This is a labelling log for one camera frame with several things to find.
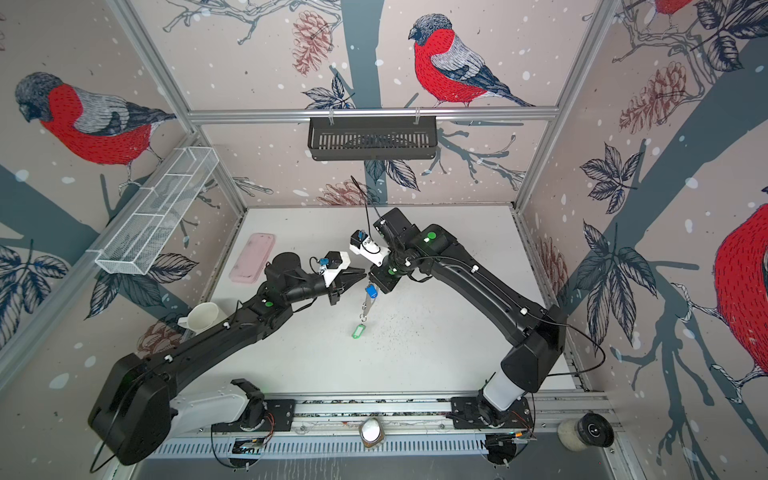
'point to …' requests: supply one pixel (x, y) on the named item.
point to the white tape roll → (579, 434)
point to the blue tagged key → (371, 291)
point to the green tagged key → (358, 331)
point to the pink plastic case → (252, 258)
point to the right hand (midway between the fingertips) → (374, 272)
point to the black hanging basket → (372, 137)
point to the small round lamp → (371, 432)
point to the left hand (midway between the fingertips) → (366, 267)
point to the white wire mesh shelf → (158, 211)
